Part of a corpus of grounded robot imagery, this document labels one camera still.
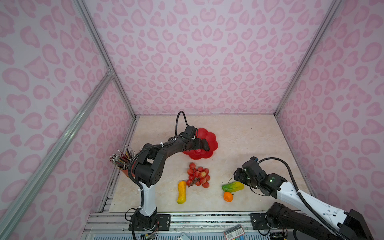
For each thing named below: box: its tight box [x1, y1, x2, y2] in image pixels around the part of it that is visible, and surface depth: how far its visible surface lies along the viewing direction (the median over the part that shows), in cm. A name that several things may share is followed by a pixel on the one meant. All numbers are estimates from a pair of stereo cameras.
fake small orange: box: [223, 191, 234, 203], surface depth 80 cm
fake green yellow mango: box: [221, 181, 245, 193], surface depth 82 cm
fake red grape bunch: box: [186, 162, 211, 189], surface depth 85 cm
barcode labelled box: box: [223, 224, 245, 240], surface depth 71 cm
